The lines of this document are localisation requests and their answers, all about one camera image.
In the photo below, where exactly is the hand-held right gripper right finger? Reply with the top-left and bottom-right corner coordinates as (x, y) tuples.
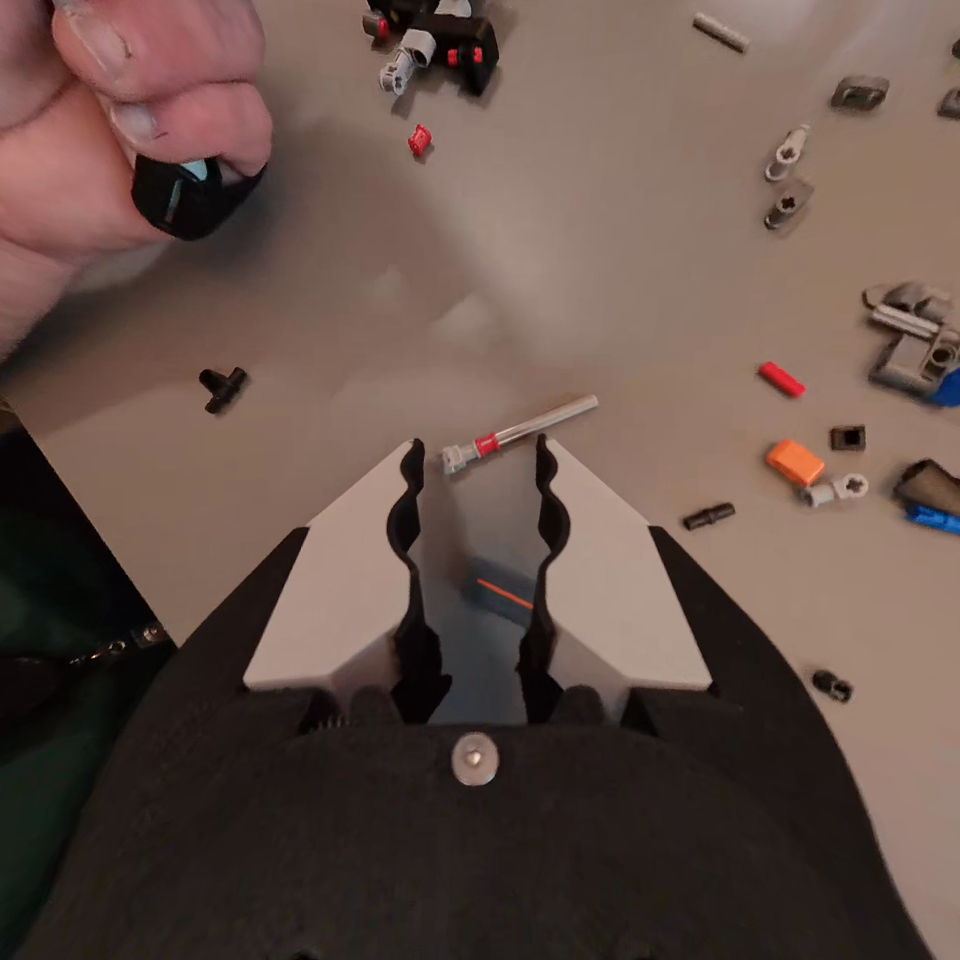
(514, 433), (714, 727)

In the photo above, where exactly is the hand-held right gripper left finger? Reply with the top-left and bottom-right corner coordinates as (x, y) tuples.
(241, 437), (453, 727)

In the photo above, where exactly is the metal axle with red bush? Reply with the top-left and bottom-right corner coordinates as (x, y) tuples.
(441, 394), (600, 475)

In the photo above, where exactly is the black T-shaped lego pin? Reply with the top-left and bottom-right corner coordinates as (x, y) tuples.
(198, 366), (249, 415)

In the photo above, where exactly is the orange lego piece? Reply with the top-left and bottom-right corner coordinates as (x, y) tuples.
(765, 439), (826, 487)

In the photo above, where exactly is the small light grey lego connector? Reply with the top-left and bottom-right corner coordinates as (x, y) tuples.
(797, 472), (870, 507)

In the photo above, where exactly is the black grey lego module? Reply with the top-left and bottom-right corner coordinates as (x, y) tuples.
(362, 0), (501, 97)

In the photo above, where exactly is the black curved lego panel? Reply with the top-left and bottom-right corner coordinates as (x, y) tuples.
(892, 459), (960, 511)

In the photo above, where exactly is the dark grey lego axle connector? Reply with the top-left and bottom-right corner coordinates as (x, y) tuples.
(763, 178), (815, 232)

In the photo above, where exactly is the light grey lego axle connector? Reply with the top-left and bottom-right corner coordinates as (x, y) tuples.
(763, 123), (813, 183)

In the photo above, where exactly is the light grey lego axle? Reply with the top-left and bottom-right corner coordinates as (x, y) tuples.
(691, 11), (751, 55)

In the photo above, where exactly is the person's left hand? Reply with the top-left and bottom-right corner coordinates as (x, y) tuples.
(0, 0), (275, 363)

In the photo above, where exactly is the dark tile with orange stripe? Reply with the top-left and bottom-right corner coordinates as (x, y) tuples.
(461, 555), (537, 627)

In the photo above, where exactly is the red pin piece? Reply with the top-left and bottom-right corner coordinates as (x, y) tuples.
(757, 361), (808, 399)

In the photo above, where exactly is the person's green shirt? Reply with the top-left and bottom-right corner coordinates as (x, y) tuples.
(0, 420), (181, 960)

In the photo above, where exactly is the grey lego frame assembly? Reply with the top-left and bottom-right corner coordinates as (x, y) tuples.
(861, 281), (960, 410)

